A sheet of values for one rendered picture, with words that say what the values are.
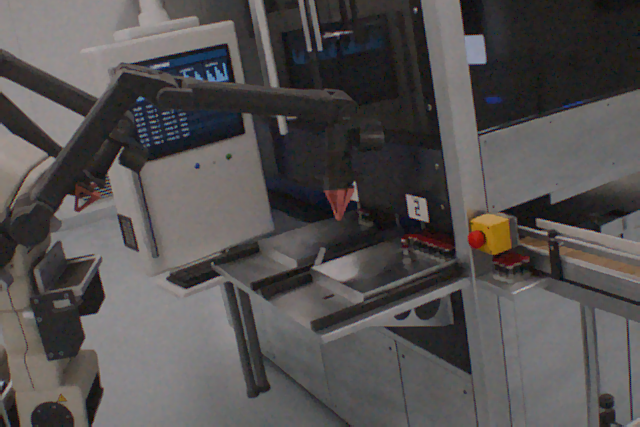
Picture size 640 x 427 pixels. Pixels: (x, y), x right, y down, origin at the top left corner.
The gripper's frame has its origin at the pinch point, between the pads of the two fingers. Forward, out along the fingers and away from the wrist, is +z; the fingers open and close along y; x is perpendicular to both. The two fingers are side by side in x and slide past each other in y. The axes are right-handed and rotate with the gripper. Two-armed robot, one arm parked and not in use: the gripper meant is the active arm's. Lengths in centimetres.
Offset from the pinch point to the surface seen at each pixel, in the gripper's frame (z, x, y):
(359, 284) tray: 19.1, 6.6, 9.6
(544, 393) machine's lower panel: 50, -13, 54
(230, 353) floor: 104, 180, 42
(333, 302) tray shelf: 21.0, 2.8, 0.2
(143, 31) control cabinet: -45, 90, -19
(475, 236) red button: 3.5, -19.7, 23.1
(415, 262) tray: 15.9, 7.0, 26.3
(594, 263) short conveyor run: 8, -38, 41
